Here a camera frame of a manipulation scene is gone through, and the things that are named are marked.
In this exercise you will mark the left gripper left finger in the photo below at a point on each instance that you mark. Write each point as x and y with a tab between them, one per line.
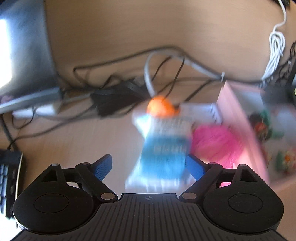
91	176

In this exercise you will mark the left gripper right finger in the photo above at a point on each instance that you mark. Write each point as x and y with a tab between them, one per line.
206	176

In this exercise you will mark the pink toy basket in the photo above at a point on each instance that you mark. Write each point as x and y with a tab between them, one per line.
216	143

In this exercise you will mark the blue white mask packet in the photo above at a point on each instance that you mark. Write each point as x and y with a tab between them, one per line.
160	167

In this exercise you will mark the wind-up cola bottle toy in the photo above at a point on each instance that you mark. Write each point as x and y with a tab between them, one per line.
255	121

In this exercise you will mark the pink cartoon figure toy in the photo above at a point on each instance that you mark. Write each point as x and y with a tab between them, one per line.
285	161

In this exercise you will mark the teal toy hand crank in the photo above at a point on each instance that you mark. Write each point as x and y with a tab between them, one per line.
268	132

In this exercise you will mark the black power adapter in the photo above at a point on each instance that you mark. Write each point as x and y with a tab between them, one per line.
114	98

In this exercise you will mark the pink cardboard box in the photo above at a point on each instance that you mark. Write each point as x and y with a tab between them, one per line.
236	102

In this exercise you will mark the white power strip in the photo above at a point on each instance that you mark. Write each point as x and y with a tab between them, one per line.
51	109

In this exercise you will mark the orange toy helmet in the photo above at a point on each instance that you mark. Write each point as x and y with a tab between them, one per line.
161	107

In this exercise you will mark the black mechanical keyboard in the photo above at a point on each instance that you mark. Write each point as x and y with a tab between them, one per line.
11	162

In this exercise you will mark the computer tower case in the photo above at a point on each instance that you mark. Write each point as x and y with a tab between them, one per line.
291	78

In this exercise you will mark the black curved monitor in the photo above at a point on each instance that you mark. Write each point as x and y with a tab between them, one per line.
28	71

